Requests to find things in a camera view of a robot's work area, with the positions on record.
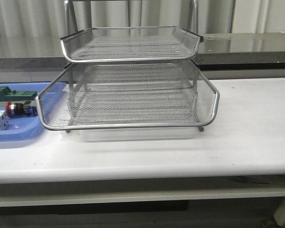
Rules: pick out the silver mesh tray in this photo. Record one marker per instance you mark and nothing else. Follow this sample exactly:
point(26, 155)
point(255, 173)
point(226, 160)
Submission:
point(130, 44)
point(52, 102)
point(131, 103)

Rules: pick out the red emergency stop button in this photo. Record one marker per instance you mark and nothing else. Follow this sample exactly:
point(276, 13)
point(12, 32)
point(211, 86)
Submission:
point(28, 108)

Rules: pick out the blue plastic tray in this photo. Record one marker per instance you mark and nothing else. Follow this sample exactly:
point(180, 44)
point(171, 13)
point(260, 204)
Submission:
point(23, 128)

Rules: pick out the green electrical module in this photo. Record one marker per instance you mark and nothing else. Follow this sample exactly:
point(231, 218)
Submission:
point(6, 94)

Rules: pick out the dark rear countertop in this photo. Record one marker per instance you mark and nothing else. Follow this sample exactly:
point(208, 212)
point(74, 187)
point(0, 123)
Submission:
point(216, 52)

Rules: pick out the white table leg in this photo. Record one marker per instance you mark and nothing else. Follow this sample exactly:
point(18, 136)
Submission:
point(279, 214)

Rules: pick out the grey metal rack frame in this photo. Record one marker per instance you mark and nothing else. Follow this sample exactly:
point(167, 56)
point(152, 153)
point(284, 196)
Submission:
point(70, 16)

